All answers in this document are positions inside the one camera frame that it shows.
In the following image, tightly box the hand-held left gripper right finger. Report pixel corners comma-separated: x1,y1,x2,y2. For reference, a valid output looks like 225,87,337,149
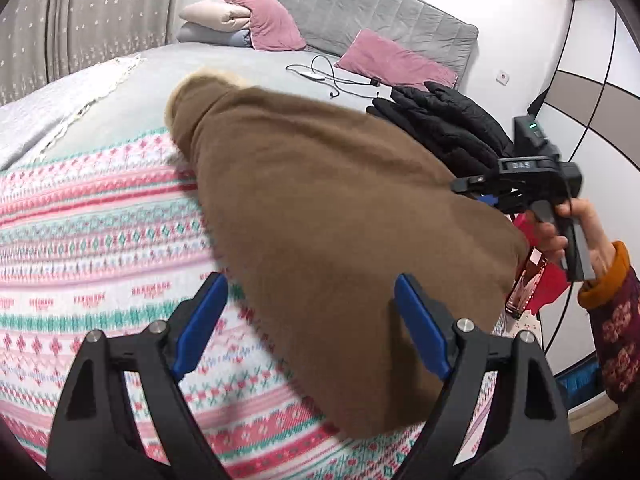
394,273,574,480

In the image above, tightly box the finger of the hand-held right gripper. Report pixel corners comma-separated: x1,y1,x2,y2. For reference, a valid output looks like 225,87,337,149
451,172,501,196
476,193,527,215

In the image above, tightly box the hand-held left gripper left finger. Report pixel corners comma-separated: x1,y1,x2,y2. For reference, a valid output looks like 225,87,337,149
46,272,231,480

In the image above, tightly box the brown coat with fur collar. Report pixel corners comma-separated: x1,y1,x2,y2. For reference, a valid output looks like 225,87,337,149
165,69,531,438

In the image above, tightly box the person's right forearm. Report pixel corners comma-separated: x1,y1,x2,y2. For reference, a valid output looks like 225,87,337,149
577,241,640,404

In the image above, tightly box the person's right hand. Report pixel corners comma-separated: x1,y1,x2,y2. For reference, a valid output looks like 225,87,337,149
531,197,617,276

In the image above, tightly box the black puffer jacket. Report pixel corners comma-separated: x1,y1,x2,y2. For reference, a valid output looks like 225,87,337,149
366,81,517,182

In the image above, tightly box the smartphone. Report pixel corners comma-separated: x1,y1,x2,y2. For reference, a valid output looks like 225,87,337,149
505,247,549,320

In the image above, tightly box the red bag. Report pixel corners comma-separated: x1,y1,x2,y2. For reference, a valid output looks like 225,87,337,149
512,211,572,312

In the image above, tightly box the pink patterned knit blanket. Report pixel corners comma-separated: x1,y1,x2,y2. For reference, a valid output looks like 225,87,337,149
0,127,543,480

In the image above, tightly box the pink pillow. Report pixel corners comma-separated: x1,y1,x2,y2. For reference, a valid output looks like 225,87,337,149
219,0,307,52
334,28,459,92

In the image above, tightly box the blue box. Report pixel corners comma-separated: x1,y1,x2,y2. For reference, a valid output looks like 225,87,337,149
556,360,602,402

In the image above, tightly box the grey padded headboard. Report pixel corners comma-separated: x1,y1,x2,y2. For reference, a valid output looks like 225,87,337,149
245,0,480,92

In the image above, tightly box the grey bed sheet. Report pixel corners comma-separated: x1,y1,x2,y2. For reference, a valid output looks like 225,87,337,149
50,42,401,162

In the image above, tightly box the grey lace-trimmed bedspread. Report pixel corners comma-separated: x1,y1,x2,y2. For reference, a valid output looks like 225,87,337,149
0,55,147,171

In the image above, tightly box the grey-blue folded quilt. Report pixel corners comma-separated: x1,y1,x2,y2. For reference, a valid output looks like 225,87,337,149
175,22,254,49

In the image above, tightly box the beige folded quilt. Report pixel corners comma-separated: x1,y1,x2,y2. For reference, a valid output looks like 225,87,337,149
179,0,251,32

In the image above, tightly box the grey patterned curtain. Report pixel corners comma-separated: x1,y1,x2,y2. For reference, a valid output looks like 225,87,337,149
0,0,184,107

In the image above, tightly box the black charger cable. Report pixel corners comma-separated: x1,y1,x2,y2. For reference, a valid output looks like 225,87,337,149
286,54,382,100

